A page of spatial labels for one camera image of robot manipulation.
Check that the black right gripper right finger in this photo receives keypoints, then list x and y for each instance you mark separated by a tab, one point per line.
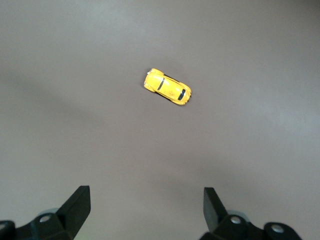
225	225

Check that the yellow beetle toy car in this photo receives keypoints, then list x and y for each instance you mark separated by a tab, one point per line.
168	87

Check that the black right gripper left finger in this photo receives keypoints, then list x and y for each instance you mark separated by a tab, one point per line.
62	222

